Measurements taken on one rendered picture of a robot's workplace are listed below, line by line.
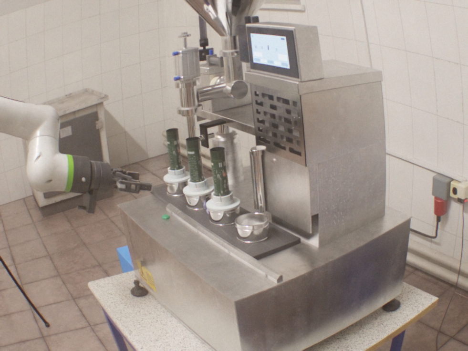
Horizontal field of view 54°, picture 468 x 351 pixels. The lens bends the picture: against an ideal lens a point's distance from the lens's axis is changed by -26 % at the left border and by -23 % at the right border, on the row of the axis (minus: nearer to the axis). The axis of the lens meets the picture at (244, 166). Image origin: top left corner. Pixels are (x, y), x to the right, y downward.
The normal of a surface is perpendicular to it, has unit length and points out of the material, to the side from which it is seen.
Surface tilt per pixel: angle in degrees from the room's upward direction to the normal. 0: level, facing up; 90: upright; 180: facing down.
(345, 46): 90
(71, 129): 90
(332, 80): 90
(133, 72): 90
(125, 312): 0
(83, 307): 0
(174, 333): 0
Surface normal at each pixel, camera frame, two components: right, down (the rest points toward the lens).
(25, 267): -0.09, -0.94
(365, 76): 0.53, 0.24
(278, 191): -0.84, 0.25
